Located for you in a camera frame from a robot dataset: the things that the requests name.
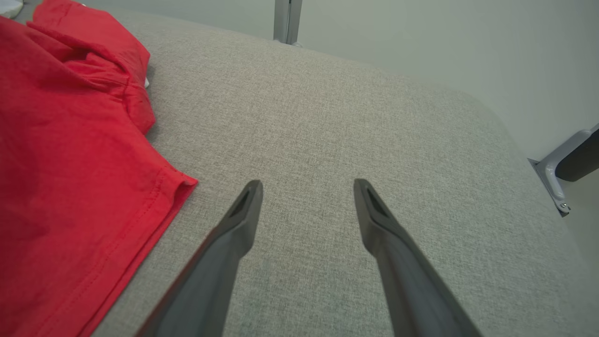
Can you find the grey metal foot bracket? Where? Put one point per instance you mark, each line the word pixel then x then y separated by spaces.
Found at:
pixel 547 173

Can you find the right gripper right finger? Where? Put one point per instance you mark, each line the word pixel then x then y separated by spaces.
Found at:
pixel 402 271

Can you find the red shorts white side stripe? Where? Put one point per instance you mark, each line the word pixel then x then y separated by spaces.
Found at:
pixel 70 164

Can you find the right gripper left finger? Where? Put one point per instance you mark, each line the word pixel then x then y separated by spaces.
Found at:
pixel 220 262

